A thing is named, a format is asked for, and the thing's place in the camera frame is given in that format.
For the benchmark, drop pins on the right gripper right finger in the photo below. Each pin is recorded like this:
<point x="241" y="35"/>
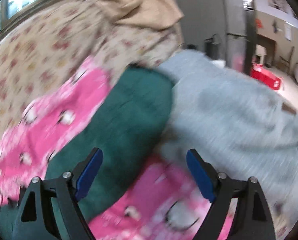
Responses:
<point x="252" y="218"/>

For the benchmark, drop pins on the red plastic bin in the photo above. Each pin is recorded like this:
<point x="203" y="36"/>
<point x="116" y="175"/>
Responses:
<point x="265" y="76"/>

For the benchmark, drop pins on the grey sweatshirt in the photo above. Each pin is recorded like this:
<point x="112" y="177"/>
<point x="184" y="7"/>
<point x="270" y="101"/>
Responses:
<point x="237" y="124"/>

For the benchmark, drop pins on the pink penguin blanket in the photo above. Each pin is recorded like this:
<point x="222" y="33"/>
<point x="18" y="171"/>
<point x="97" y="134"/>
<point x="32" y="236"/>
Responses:
<point x="162" y="203"/>

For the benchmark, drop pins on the grey wardrobe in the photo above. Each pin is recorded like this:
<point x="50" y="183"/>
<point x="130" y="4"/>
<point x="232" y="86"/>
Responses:
<point x="223" y="29"/>

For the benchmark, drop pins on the tan cloth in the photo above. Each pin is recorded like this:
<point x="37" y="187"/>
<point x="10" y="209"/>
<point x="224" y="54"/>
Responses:
<point x="154" y="14"/>

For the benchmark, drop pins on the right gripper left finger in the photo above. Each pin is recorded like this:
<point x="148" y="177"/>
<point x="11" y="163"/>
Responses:
<point x="36" y="219"/>

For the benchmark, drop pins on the floral bed sheet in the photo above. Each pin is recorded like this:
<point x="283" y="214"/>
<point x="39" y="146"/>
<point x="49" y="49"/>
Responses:
<point x="41" y="54"/>

